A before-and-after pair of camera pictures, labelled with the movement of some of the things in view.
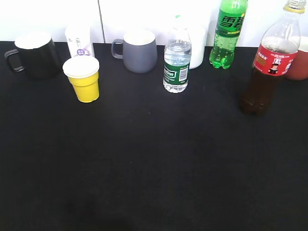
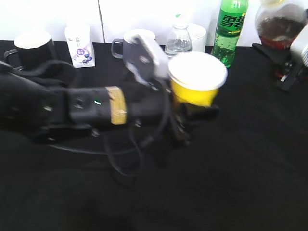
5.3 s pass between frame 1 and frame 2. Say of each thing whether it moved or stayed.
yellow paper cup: moved
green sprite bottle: stayed
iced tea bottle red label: moved
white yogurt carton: stayed
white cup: stayed
